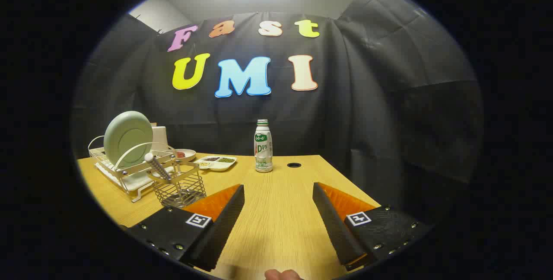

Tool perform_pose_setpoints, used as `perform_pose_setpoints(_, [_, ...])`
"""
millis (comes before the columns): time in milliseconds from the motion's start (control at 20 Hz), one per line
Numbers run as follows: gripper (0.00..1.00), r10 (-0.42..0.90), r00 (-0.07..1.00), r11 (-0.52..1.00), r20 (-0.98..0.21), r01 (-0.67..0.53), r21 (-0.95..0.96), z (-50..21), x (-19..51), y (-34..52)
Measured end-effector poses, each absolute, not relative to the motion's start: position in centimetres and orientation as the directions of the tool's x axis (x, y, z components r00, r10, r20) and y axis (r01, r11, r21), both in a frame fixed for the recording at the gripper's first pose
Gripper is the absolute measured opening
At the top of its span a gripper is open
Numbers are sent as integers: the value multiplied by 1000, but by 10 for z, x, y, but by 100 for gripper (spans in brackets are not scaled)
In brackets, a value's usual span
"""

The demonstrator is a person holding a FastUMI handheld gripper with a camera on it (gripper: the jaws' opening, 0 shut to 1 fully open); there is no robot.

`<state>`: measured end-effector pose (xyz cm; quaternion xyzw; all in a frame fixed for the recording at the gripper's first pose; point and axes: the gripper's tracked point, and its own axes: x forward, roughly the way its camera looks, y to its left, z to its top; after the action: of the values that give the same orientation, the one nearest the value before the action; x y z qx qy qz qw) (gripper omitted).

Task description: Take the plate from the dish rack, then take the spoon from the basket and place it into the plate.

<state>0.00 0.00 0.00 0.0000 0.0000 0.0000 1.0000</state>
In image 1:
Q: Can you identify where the white divided tray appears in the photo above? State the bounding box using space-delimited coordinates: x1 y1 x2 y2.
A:
195 155 237 172

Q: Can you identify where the white wire dish rack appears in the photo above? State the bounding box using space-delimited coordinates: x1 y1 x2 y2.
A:
88 135 191 203

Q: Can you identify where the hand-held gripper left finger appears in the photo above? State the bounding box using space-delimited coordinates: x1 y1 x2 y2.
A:
125 184 245 272

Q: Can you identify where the white green-label drink bottle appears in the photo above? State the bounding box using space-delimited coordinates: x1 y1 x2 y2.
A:
254 119 273 173

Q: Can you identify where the white drain tray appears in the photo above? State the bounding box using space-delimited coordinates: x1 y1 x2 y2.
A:
94 161 173 194

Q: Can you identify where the black backdrop cloth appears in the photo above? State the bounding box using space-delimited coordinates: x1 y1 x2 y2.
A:
71 0 484 211

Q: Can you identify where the metal wire basket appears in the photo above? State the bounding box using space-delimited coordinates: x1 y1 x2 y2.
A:
147 162 207 209

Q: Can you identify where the white toaster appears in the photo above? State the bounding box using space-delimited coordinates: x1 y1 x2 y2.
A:
150 126 168 152

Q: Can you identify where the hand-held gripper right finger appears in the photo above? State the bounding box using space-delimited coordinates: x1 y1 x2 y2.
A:
312 182 432 272

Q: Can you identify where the beige round plate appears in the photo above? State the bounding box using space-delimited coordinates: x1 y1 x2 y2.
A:
166 149 197 162

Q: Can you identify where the pale green plate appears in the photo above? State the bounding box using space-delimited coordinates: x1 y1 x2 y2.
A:
103 111 154 169

